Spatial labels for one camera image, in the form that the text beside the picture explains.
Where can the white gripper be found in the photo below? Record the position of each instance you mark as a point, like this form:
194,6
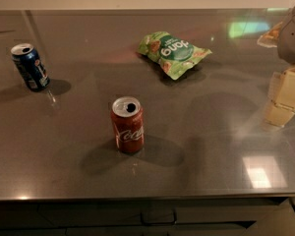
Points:
293,36

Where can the red coke can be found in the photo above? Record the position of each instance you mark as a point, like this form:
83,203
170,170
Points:
128,124

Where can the blue pepsi can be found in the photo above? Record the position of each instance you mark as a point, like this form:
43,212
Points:
29,65

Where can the green chip bag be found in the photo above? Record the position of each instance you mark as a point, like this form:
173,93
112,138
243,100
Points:
175,56

